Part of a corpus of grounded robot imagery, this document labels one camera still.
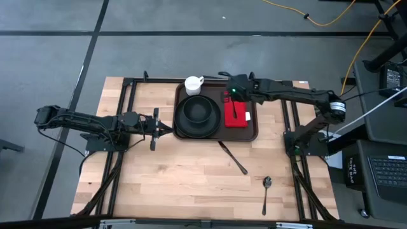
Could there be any black knife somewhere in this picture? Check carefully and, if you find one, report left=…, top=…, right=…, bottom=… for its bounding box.
left=217, top=141, right=249, bottom=176

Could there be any black laptop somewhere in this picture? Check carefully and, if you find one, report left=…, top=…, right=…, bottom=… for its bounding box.
left=367, top=155, right=407, bottom=205

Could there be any black rig bar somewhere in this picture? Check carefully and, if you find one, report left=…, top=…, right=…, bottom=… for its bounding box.
left=0, top=215, right=407, bottom=229

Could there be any white mug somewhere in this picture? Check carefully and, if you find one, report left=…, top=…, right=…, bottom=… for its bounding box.
left=184, top=75, right=205, bottom=97

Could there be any black plate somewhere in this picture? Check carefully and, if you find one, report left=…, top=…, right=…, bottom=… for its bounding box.
left=174, top=95, right=222, bottom=139

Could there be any grey side desk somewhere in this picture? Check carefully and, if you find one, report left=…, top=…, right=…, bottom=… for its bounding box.
left=352, top=60, right=407, bottom=223

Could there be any white cable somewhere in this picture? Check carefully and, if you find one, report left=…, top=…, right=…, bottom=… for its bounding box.
left=330, top=94, right=407, bottom=136

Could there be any yellow cable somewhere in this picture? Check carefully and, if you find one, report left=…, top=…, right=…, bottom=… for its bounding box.
left=260, top=0, right=357, bottom=27
left=341, top=0, right=403, bottom=96

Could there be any brown plastic tray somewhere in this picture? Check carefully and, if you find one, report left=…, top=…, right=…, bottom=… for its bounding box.
left=172, top=81, right=259, bottom=142

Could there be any black tote bag box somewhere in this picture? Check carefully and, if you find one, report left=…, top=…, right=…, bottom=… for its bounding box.
left=345, top=153, right=367, bottom=192

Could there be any dark metal spoon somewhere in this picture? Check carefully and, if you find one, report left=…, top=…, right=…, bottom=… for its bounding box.
left=261, top=176, right=273, bottom=216

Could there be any black floor stand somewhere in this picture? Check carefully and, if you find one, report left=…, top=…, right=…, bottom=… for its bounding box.
left=362, top=0, right=407, bottom=73

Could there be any grey furniture leg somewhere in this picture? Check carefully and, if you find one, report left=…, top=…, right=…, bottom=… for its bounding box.
left=0, top=138, right=25, bottom=153

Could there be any red cloth napkin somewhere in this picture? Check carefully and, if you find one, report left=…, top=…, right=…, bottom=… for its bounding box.
left=224, top=101, right=251, bottom=128

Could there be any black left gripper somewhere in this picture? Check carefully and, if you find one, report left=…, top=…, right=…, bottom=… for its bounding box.
left=135, top=107, right=175, bottom=152

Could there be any black metal table frame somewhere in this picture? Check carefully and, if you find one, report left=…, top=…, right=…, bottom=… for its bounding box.
left=72, top=70, right=338, bottom=223

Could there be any black bowl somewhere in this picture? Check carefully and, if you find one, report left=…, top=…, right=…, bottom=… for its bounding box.
left=183, top=95, right=214, bottom=125

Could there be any black electronic device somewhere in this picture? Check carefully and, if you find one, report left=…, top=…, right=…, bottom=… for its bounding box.
left=379, top=64, right=402, bottom=94

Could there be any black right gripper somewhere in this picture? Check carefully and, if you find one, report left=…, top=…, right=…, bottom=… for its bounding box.
left=218, top=71, right=259, bottom=106

